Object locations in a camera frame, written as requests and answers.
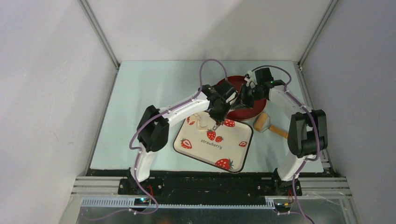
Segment white dough piece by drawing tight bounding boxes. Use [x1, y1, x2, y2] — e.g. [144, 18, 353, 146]
[186, 112, 209, 131]

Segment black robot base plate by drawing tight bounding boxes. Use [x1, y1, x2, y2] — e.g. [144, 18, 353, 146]
[118, 171, 302, 206]

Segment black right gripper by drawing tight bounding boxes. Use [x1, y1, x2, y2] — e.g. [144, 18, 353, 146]
[231, 84, 265, 110]

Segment strawberry print rectangular tray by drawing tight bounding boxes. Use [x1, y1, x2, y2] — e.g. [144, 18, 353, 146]
[173, 112, 253, 173]

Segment wooden dough roller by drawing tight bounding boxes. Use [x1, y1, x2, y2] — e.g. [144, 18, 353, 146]
[253, 112, 288, 139]

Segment round red lacquer tray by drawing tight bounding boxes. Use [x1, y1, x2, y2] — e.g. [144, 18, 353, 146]
[216, 76, 267, 121]

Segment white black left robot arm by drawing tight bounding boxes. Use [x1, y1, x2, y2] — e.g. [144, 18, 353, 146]
[129, 81, 239, 194]

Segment metal scraper wooden handle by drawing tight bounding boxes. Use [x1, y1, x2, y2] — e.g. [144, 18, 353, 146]
[209, 93, 238, 131]

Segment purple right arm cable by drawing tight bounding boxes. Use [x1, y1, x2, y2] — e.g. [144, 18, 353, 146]
[247, 65, 321, 224]

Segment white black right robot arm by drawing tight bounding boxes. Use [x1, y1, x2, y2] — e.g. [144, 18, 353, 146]
[232, 65, 328, 195]

